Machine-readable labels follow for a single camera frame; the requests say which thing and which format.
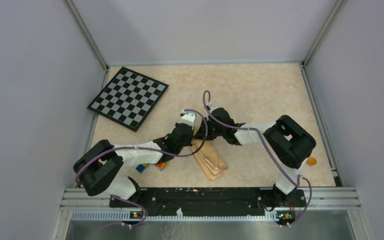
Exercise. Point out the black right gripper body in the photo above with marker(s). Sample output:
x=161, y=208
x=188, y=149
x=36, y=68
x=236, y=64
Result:
x=215, y=131

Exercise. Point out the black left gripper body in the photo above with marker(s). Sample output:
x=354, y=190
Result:
x=188, y=142

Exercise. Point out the orange cloth napkin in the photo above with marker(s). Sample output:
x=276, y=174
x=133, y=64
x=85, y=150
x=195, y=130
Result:
x=207, y=157

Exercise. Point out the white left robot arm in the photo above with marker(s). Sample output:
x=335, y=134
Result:
x=97, y=170

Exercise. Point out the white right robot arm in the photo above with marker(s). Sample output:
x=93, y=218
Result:
x=287, y=143

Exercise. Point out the colourful toy block pile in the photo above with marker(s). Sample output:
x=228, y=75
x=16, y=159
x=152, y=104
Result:
x=160, y=166

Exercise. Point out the black white checkerboard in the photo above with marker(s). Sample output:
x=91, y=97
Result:
x=128, y=98

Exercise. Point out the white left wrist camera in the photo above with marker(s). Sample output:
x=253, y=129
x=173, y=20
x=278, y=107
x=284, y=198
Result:
x=189, y=118

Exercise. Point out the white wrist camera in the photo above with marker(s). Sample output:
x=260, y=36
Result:
x=210, y=108
x=189, y=118

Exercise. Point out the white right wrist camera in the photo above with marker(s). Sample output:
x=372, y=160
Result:
x=210, y=108

